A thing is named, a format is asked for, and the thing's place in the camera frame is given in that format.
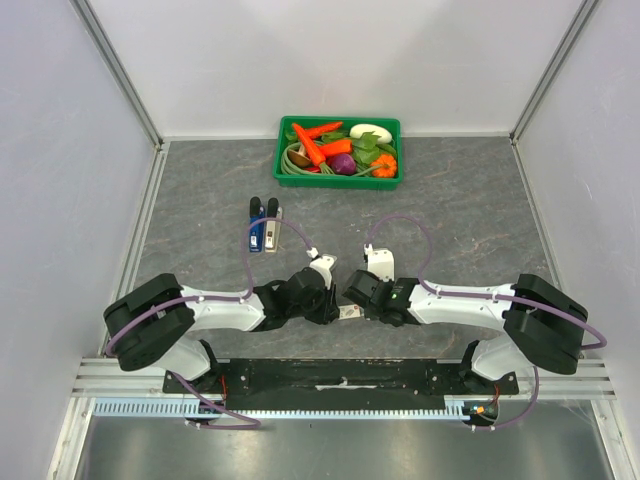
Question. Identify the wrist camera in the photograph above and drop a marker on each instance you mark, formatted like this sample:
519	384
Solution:
323	264
379	262

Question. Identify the green toy long beans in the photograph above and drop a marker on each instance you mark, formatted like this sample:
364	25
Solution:
290	169

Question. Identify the blue stapler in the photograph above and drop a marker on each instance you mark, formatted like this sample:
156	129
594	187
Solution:
256	230

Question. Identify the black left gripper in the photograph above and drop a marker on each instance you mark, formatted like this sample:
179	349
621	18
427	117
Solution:
329	312

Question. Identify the staple box with red label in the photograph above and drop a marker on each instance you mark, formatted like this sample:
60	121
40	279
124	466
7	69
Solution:
349	312

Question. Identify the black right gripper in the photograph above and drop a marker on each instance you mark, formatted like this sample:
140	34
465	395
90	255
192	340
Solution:
367	317

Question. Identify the white toy eggplant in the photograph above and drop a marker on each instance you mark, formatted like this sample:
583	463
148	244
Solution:
371	133

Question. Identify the green plastic tray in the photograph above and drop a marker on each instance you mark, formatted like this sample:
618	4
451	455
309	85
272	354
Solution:
287	136

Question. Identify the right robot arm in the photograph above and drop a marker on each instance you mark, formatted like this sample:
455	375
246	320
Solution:
527	315

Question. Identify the purple toy onion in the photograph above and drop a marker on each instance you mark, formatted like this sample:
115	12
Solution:
343	164

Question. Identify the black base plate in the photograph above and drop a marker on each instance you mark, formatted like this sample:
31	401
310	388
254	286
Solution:
345	384

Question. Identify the brown toy mushroom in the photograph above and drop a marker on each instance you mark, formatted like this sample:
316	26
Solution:
299	157

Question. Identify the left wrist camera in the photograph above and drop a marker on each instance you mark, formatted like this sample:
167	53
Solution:
323	264

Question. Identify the orange toy pumpkin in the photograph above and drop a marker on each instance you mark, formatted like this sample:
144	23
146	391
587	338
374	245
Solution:
385	166

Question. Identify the beige stapler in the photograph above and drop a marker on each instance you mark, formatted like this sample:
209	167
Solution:
274	212

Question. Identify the green toy leaf vegetable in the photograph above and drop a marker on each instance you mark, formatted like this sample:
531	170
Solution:
363	153

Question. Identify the orange toy carrot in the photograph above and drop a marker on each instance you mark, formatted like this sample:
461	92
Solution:
320	130
342	146
307	139

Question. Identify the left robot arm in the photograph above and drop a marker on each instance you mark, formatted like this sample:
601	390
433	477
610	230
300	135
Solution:
151	325

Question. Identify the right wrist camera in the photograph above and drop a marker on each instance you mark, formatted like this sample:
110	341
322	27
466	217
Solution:
379	262

